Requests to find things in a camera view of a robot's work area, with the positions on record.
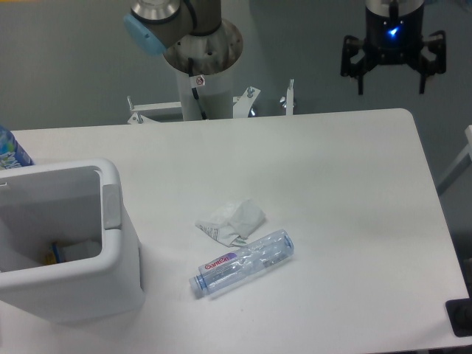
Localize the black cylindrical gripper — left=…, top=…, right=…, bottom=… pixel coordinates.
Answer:
left=340, top=4, right=447, bottom=95

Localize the white paper wrapper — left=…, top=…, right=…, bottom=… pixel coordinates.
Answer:
left=195, top=199, right=266, bottom=247

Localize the clear crushed plastic bottle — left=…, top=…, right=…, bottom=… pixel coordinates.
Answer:
left=189, top=229, right=294, bottom=299

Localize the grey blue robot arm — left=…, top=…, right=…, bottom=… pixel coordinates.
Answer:
left=123, top=1, right=447, bottom=93

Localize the white plastic trash can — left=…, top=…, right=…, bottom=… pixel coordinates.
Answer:
left=1, top=159, right=145, bottom=323

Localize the yellow blue trash in bin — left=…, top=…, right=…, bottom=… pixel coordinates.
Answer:
left=43, top=242, right=64, bottom=266

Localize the white table leg right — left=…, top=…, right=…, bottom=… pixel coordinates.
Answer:
left=436, top=125, right=471, bottom=195

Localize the black clamp at table corner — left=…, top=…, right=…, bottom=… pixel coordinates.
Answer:
left=445, top=298, right=471, bottom=338

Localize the blue labelled bottle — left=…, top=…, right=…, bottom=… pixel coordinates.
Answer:
left=0, top=126, right=35, bottom=170

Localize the white metal base frame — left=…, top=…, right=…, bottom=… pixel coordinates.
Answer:
left=126, top=78, right=298, bottom=125

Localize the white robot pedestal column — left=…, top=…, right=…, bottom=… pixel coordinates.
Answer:
left=162, top=18, right=244, bottom=122

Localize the black cable on pedestal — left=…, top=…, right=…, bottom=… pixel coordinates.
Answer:
left=187, top=57, right=208, bottom=121

